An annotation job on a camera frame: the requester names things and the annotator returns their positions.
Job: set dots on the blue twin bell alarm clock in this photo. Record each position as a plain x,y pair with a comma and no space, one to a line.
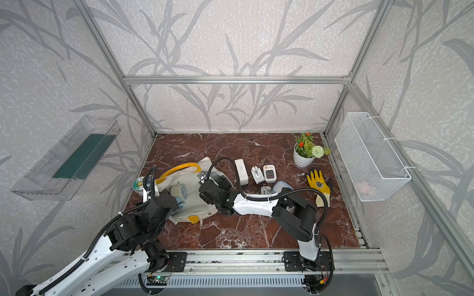
180,193

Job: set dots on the white wire mesh basket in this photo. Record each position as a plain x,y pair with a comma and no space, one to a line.
375,169

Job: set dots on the potted artificial flower plant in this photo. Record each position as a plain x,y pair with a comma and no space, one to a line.
306,151

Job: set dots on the yellow work glove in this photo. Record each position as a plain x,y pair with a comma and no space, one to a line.
317,181

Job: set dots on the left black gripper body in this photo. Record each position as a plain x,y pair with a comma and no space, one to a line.
158,229

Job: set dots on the clear plastic wall shelf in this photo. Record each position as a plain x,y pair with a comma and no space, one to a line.
61,172

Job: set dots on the white canvas tote bag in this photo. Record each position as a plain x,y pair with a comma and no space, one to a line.
183,183

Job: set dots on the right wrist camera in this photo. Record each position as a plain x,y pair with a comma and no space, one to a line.
202,177

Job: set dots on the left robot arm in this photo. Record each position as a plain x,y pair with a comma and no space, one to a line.
126,246

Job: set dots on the white digital paw clock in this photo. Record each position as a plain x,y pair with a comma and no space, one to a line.
270,174

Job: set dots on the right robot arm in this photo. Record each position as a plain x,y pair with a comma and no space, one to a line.
300,212

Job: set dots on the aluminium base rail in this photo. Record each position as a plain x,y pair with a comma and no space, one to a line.
237,262

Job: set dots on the white cube digital clock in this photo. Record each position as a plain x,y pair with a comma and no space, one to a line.
266,190

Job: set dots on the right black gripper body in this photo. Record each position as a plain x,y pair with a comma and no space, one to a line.
223,185

